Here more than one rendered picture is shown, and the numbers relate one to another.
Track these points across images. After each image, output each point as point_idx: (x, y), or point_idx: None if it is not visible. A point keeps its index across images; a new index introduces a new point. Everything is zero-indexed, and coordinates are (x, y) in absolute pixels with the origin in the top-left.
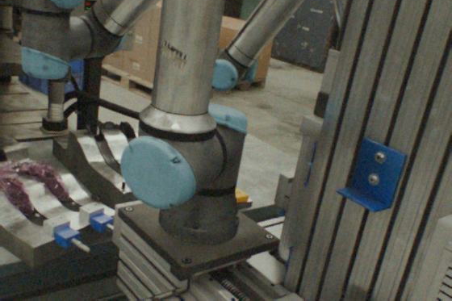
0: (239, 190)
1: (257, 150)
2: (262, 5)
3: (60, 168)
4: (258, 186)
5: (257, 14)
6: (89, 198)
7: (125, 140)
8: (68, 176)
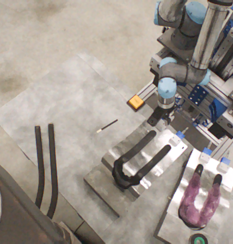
0: (132, 99)
1: (46, 93)
2: (216, 38)
3: (136, 203)
4: (108, 92)
5: (215, 44)
6: (187, 165)
7: (130, 160)
8: (184, 178)
